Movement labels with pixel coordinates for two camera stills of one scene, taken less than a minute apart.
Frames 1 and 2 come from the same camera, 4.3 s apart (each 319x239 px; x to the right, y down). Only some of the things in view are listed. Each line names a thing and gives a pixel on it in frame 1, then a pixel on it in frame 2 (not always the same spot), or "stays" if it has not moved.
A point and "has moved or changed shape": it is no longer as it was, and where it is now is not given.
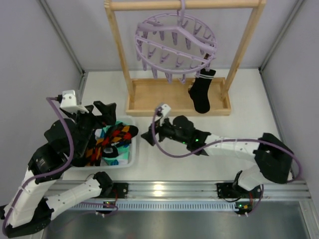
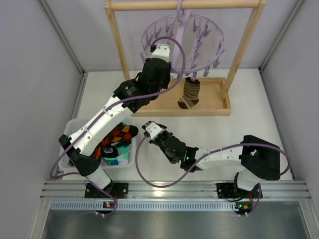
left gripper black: x=90 y=117 to x=158 y=62
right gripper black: x=156 y=133 to x=161 y=137
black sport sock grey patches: x=110 y=152 stays
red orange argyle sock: x=122 y=134 stays
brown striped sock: x=206 y=56 to x=190 y=96
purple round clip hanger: x=175 y=44 has moved or changed shape
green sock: x=101 y=133 has moved or changed shape
